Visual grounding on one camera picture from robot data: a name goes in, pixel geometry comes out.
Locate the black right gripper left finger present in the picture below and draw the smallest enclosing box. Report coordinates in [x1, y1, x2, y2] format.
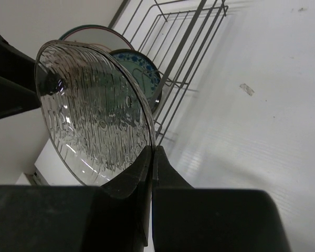
[0, 146, 153, 251]

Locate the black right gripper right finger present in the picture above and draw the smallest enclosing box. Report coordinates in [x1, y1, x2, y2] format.
[152, 146, 291, 251]

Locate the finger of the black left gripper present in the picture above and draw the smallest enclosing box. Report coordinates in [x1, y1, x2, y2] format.
[0, 35, 40, 119]

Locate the small beige speckled dish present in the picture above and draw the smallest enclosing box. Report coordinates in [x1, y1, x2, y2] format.
[34, 40, 156, 186]

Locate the green red rimmed plate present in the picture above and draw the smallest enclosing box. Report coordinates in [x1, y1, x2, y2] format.
[59, 25, 134, 51]

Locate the small blue patterned plate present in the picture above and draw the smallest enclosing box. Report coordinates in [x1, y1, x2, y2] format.
[106, 49, 161, 106]

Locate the orange sunburst plate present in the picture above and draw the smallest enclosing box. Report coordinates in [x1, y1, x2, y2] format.
[91, 44, 112, 53]

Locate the metal wire dish rack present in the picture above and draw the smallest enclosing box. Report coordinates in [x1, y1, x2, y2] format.
[109, 1, 229, 143]

